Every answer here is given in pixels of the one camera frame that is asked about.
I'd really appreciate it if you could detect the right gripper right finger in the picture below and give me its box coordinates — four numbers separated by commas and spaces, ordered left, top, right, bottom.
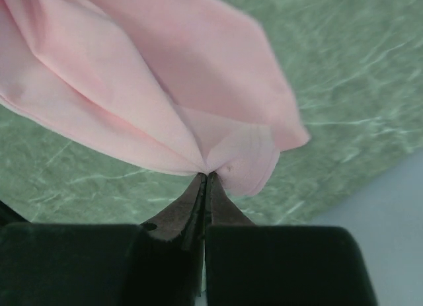
205, 173, 377, 305

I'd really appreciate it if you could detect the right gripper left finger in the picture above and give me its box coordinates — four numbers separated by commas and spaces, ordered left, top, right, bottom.
1, 174, 207, 305

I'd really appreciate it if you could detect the pink t-shirt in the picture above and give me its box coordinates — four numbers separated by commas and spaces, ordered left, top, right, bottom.
1, 0, 310, 196

